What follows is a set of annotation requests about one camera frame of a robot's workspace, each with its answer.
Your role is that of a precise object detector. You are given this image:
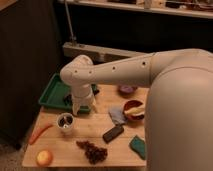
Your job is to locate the dark brown block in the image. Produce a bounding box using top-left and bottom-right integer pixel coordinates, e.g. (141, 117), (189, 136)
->
(103, 125), (124, 143)

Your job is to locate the yellow banana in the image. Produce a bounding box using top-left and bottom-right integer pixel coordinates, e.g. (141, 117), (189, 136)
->
(124, 107), (145, 116)

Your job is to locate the blue grey cloth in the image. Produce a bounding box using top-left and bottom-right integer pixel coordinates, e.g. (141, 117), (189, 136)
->
(108, 106), (127, 125)

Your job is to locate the bunch of dark grapes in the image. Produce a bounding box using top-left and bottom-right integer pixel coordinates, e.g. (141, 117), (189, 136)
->
(76, 141), (108, 164)

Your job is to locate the grey metal rail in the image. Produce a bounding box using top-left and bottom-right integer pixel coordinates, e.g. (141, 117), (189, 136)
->
(63, 42), (143, 62)

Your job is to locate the purple bowl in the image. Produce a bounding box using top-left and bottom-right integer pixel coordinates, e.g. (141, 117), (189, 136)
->
(118, 85), (137, 94)

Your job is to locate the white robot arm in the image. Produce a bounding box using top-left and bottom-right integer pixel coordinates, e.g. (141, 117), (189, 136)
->
(60, 49), (213, 171)

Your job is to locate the teal sponge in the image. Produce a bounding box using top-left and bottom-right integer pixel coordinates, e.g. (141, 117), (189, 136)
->
(129, 136), (146, 160)

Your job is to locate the white cup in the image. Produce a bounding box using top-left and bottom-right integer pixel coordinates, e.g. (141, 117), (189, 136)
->
(56, 113), (74, 135)

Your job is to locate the yellow apple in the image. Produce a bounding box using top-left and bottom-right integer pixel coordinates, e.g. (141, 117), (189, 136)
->
(36, 150), (53, 167)

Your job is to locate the metal pole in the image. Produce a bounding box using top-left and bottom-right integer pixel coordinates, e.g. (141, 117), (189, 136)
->
(64, 0), (77, 46)

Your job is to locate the wooden shelf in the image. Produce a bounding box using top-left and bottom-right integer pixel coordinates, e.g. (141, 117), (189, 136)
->
(58, 0), (213, 20)

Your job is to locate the red bowl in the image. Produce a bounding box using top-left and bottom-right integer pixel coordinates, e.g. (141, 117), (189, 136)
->
(123, 100), (145, 121)

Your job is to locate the green plastic tray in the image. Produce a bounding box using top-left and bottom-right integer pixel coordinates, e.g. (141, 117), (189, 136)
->
(38, 73), (99, 114)

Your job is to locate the black handled brush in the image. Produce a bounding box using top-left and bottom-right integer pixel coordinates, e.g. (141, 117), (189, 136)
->
(63, 84), (100, 105)

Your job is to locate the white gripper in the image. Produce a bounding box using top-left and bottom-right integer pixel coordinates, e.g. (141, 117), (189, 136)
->
(71, 84), (97, 116)

